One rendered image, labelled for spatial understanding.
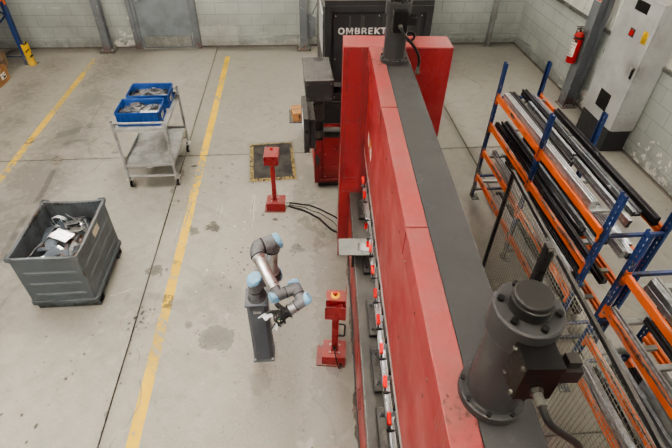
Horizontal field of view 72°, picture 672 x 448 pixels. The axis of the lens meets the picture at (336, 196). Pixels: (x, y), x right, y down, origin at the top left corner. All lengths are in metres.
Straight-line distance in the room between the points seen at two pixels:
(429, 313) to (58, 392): 3.53
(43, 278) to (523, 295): 4.28
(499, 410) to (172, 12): 9.36
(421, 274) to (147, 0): 8.91
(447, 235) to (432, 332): 0.49
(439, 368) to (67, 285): 3.86
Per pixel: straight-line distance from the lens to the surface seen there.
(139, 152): 6.37
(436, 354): 1.62
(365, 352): 3.27
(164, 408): 4.25
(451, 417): 1.53
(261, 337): 3.99
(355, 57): 3.74
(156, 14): 10.15
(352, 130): 4.04
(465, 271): 1.87
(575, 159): 4.41
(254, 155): 6.51
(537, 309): 1.20
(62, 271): 4.74
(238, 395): 4.16
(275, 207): 5.51
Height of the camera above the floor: 3.64
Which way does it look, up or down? 39 degrees down
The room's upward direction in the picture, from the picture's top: 2 degrees clockwise
